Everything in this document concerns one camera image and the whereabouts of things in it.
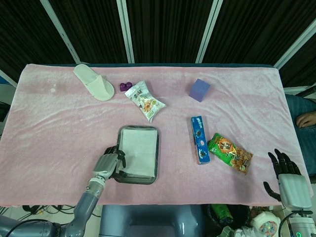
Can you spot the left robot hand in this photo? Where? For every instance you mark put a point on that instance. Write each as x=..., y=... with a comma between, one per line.
x=106, y=164

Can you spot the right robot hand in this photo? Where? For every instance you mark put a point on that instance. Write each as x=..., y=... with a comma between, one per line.
x=295, y=190

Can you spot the white paper sheet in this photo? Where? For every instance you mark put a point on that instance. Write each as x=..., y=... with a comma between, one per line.
x=140, y=150

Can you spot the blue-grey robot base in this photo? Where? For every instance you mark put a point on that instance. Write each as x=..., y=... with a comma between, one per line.
x=153, y=217

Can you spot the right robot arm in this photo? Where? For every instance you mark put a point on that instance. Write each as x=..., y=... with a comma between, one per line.
x=301, y=224

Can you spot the person's bare hand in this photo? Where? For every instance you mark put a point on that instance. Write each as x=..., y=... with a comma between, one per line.
x=306, y=119

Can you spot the stainless steel tray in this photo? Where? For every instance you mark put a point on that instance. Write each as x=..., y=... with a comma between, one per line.
x=133, y=180

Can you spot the white round toy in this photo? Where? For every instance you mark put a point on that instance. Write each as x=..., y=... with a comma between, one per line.
x=265, y=222

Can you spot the person's leg in jeans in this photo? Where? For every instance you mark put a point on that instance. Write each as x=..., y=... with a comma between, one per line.
x=307, y=148

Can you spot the pink plush tablecloth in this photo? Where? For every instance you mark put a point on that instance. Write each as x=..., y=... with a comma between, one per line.
x=61, y=128

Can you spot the black waste bin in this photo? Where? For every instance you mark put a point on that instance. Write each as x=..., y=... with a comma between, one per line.
x=242, y=214

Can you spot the white biscuit snack bag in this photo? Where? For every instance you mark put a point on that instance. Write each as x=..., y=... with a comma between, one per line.
x=145, y=103

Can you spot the green snack bag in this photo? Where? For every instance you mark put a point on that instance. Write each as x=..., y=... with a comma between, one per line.
x=229, y=153

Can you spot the purple toy brick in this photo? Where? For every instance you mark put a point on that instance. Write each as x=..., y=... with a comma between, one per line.
x=123, y=87

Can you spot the white slipper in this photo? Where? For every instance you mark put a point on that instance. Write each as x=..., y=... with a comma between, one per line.
x=96, y=85

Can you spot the blue cookie box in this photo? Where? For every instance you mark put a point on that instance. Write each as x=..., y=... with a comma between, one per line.
x=200, y=140

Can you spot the purple foam cube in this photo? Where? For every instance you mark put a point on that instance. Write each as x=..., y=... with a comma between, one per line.
x=198, y=90

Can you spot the black pleated curtain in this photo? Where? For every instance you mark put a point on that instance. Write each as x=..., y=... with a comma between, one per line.
x=168, y=24

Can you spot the white frame post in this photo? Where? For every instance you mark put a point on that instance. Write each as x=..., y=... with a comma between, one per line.
x=126, y=29
x=61, y=32
x=293, y=42
x=209, y=29

